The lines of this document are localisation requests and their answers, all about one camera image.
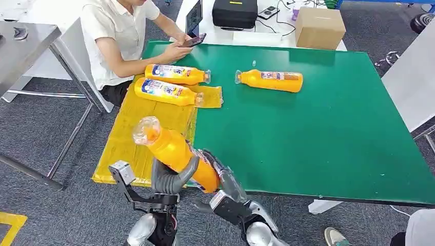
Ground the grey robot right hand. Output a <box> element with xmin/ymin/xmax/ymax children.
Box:
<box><xmin>193</xmin><ymin>149</ymin><xmax>249</xmax><ymax>215</ymax></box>

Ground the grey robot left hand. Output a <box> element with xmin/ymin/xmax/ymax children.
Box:
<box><xmin>151</xmin><ymin>155</ymin><xmax>201</xmax><ymax>196</ymax></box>

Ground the orange drink bottle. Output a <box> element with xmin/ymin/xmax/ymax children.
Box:
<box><xmin>145</xmin><ymin>64</ymin><xmax>212</xmax><ymax>86</ymax></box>
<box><xmin>234</xmin><ymin>69</ymin><xmax>304</xmax><ymax>93</ymax></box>
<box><xmin>132</xmin><ymin>116</ymin><xmax>221</xmax><ymax>194</ymax></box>
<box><xmin>133</xmin><ymin>77</ymin><xmax>205</xmax><ymax>108</ymax></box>

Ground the black smartphone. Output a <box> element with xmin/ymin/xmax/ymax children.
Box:
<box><xmin>179</xmin><ymin>33</ymin><xmax>207</xmax><ymax>49</ymax></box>

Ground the yellow sheet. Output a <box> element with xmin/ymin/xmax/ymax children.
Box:
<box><xmin>91</xmin><ymin>76</ymin><xmax>224</xmax><ymax>189</ymax></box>

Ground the green table mat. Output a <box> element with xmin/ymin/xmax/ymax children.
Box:
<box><xmin>142</xmin><ymin>40</ymin><xmax>435</xmax><ymax>208</ymax></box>

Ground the white table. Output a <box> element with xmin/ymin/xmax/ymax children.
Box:
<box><xmin>169</xmin><ymin>0</ymin><xmax>348</xmax><ymax>52</ymax></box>

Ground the person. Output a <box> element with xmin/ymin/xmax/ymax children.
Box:
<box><xmin>80</xmin><ymin>0</ymin><xmax>195</xmax><ymax>107</ymax></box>
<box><xmin>323</xmin><ymin>208</ymin><xmax>435</xmax><ymax>246</ymax></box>

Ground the yellow floor tape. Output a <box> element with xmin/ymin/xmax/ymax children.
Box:
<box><xmin>0</xmin><ymin>212</ymin><xmax>28</xmax><ymax>246</ymax></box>

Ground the black tablet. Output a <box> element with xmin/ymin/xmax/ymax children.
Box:
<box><xmin>185</xmin><ymin>0</ymin><xmax>204</xmax><ymax>37</ymax></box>

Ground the black carrying case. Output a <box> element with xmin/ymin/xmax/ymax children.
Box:
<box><xmin>212</xmin><ymin>0</ymin><xmax>259</xmax><ymax>31</ymax></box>

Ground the brown cardboard box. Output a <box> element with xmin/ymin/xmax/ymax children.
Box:
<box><xmin>294</xmin><ymin>7</ymin><xmax>347</xmax><ymax>51</ymax></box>

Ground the steel bench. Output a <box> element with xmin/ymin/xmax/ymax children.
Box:
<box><xmin>0</xmin><ymin>20</ymin><xmax>115</xmax><ymax>191</ymax></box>

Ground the grey table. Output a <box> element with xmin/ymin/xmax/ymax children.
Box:
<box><xmin>381</xmin><ymin>20</ymin><xmax>435</xmax><ymax>153</ymax></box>

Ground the black round stool base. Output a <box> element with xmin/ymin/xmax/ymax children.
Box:
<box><xmin>410</xmin><ymin>13</ymin><xmax>435</xmax><ymax>35</ymax></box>

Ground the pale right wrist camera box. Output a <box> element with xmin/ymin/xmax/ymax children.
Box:
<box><xmin>209</xmin><ymin>190</ymin><xmax>246</xmax><ymax>226</ymax></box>

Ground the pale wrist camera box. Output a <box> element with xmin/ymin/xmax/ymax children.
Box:
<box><xmin>209</xmin><ymin>190</ymin><xmax>246</xmax><ymax>226</ymax></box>
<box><xmin>108</xmin><ymin>160</ymin><xmax>137</xmax><ymax>188</ymax></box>

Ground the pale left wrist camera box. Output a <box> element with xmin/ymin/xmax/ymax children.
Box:
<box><xmin>108</xmin><ymin>160</ymin><xmax>137</xmax><ymax>188</ymax></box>

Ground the white floor cable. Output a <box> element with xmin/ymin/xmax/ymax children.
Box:
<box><xmin>389</xmin><ymin>205</ymin><xmax>412</xmax><ymax>218</ymax></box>

